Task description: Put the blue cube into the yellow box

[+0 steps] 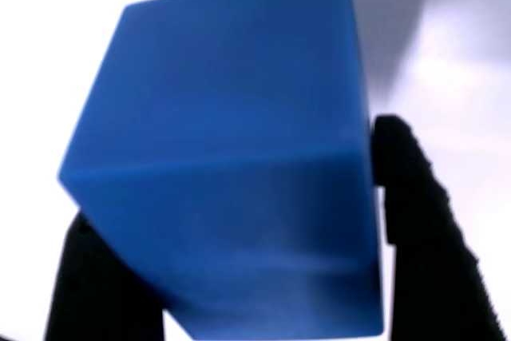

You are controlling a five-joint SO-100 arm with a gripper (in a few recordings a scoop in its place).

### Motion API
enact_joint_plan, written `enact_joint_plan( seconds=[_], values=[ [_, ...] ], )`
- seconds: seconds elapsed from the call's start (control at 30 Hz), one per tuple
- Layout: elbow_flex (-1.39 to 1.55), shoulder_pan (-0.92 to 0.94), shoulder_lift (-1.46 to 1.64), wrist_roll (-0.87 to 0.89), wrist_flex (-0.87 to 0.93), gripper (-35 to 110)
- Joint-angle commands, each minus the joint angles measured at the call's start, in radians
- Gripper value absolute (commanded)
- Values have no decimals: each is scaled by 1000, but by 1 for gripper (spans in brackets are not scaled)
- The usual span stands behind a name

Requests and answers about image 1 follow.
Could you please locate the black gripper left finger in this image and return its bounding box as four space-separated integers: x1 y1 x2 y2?
42 211 166 341

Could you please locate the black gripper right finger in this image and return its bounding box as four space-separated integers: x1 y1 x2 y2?
370 115 511 341

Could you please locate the blue block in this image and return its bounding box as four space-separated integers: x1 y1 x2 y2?
57 0 386 340

